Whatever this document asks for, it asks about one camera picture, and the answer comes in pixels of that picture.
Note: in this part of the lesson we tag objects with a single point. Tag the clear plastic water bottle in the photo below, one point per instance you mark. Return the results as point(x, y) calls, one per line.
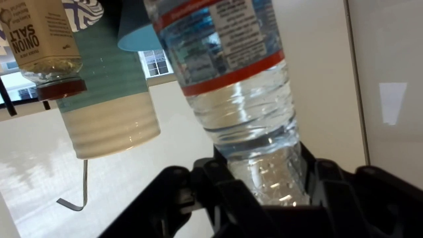
point(238, 88)

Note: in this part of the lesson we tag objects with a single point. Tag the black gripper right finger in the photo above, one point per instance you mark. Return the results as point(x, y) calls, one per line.
point(364, 203)

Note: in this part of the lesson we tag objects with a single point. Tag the patterned paper cup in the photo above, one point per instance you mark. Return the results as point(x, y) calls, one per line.
point(86, 14)

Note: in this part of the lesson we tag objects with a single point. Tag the bent metal rod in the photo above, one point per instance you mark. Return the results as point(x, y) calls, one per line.
point(84, 186)

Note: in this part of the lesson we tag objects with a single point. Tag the onion salt spice jar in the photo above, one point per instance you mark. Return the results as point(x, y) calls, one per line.
point(39, 40)

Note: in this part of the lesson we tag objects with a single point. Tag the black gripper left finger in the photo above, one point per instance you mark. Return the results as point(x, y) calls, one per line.
point(198, 203)

